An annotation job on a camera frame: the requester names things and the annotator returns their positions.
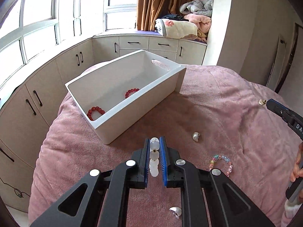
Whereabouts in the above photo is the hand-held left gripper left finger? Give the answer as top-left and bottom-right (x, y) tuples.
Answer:
(30, 138), (152, 227)

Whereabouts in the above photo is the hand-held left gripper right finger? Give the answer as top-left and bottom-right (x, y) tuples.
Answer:
(159, 136), (276, 227)

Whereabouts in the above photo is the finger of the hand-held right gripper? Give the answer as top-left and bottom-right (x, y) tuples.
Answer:
(266, 98), (292, 119)

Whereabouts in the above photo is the white frosted bead bracelet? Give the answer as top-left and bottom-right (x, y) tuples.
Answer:
(149, 137), (160, 178)

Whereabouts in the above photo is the white rectangular storage box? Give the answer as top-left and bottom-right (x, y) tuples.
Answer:
(65, 49), (187, 145)

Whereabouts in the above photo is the red round bead bracelet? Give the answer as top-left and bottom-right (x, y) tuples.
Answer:
(124, 88), (140, 99)

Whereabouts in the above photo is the red carved bead bracelet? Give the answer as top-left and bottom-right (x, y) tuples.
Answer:
(87, 106), (105, 122)

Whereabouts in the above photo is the person's right forearm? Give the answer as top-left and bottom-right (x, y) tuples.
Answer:
(280, 195), (303, 227)

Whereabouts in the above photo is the person's right hand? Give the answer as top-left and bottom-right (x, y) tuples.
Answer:
(290, 142), (303, 183)

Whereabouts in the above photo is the beige door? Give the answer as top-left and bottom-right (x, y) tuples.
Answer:
(266, 22), (303, 95)

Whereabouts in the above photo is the silver crescent earring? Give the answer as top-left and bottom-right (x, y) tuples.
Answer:
(169, 206), (182, 219)

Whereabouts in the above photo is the yellow cloth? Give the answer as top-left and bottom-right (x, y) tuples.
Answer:
(196, 29), (209, 43)

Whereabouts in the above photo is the pink folded blanket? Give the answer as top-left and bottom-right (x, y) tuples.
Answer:
(183, 13), (212, 35)

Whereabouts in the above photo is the white flower print blanket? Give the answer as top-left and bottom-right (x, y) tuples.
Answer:
(155, 18), (198, 40)

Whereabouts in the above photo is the grey crumpled blanket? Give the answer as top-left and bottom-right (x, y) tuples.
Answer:
(179, 0), (215, 18)

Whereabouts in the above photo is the beige window cabinet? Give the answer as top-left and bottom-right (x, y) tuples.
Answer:
(0, 34), (208, 214)

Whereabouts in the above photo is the purple seat cushion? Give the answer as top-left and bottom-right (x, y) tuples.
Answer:
(133, 29), (209, 46)

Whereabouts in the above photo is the dark cloth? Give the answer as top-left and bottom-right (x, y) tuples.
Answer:
(161, 14), (189, 22)

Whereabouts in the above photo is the brown curtain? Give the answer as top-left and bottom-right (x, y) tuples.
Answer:
(136, 0), (216, 33)

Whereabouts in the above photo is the white framed window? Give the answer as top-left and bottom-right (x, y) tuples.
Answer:
(0, 0), (138, 83)

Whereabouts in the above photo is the pastel bead bracelet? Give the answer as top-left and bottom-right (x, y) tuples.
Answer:
(209, 155), (233, 178)

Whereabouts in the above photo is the black floor cable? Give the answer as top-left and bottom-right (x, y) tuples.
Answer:
(0, 177), (31, 198)

